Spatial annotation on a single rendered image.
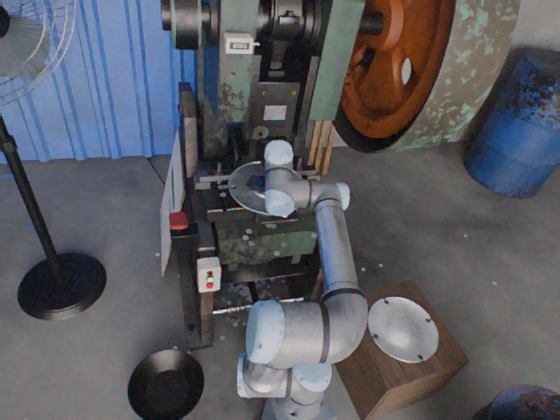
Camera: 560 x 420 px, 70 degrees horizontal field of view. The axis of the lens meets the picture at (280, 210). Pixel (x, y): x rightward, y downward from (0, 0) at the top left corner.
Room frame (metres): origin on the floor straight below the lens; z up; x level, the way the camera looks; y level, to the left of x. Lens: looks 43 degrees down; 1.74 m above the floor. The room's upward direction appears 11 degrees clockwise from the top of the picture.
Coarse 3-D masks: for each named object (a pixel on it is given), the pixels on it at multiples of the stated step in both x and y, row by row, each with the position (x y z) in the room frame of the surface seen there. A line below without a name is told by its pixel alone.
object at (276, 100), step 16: (288, 64) 1.30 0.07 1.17; (272, 80) 1.17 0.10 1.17; (288, 80) 1.19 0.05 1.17; (272, 96) 1.16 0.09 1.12; (288, 96) 1.18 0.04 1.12; (256, 112) 1.14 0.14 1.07; (272, 112) 1.16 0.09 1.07; (288, 112) 1.18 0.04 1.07; (256, 128) 1.13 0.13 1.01; (272, 128) 1.16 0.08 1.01; (288, 128) 1.18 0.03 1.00; (256, 144) 1.14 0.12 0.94
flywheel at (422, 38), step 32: (384, 0) 1.37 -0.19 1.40; (416, 0) 1.28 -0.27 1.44; (448, 0) 1.10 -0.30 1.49; (384, 32) 1.32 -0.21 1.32; (416, 32) 1.23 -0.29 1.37; (448, 32) 1.06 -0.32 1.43; (352, 64) 1.53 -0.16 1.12; (384, 64) 1.33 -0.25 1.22; (416, 64) 1.18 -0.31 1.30; (352, 96) 1.43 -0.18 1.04; (384, 96) 1.28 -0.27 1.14; (416, 96) 1.08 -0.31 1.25; (384, 128) 1.16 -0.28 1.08
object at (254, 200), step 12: (240, 168) 1.20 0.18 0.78; (252, 168) 1.21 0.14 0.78; (264, 168) 1.23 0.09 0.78; (240, 180) 1.13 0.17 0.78; (240, 192) 1.06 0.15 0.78; (252, 192) 1.08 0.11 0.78; (264, 192) 1.08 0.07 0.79; (240, 204) 1.00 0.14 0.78; (252, 204) 1.01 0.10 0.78; (264, 204) 1.03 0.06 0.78
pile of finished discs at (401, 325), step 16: (384, 304) 1.02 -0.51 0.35; (400, 304) 1.03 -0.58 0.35; (416, 304) 1.05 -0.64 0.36; (368, 320) 0.92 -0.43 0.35; (384, 320) 0.94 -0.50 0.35; (400, 320) 0.95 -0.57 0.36; (416, 320) 0.97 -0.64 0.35; (432, 320) 0.98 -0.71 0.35; (384, 336) 0.87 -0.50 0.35; (400, 336) 0.88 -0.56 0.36; (416, 336) 0.89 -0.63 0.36; (432, 336) 0.91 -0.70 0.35; (400, 352) 0.81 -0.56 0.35; (416, 352) 0.82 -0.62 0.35; (432, 352) 0.84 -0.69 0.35
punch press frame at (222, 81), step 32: (224, 0) 1.05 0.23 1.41; (256, 0) 1.08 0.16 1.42; (320, 0) 1.24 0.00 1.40; (352, 0) 1.18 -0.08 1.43; (256, 32) 1.14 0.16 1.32; (320, 32) 1.20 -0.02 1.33; (352, 32) 1.19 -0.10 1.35; (224, 64) 1.05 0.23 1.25; (320, 64) 1.16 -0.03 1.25; (224, 96) 1.05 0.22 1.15; (320, 96) 1.17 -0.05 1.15; (224, 128) 1.35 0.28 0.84; (224, 224) 1.02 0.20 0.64; (256, 224) 1.06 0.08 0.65; (288, 224) 1.09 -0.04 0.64; (224, 256) 0.95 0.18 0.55; (256, 256) 1.00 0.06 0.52
